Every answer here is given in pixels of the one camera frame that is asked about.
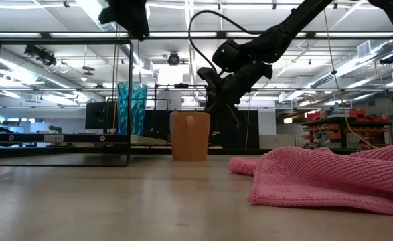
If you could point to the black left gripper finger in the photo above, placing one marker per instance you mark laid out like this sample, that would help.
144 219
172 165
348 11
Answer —
142 30

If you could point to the orange mug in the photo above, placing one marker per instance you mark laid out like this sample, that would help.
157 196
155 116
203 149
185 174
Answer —
189 137

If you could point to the blue faceted glass tumbler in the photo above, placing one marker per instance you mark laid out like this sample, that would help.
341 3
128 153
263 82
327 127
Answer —
134 107

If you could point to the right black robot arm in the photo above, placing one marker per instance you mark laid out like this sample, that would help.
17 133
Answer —
283 30

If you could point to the storage shelf with orange bins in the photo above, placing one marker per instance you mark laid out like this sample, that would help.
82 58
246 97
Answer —
347 130

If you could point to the white flat board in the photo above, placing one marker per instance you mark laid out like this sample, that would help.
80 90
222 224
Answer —
147 140

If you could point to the black ceiling device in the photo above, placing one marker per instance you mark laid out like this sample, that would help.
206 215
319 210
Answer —
42 55

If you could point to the black monitor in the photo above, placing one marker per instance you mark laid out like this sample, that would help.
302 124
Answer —
99 115

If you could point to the pink knitted cloth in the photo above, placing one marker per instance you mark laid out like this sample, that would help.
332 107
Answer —
333 177

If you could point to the white ceiling air vent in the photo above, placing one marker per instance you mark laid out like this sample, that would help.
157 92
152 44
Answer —
364 49

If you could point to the black background metal frame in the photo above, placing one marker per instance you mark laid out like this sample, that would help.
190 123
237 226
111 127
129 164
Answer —
179 86

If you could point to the black metal shelf frame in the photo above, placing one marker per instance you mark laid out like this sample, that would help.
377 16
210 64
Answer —
59 137

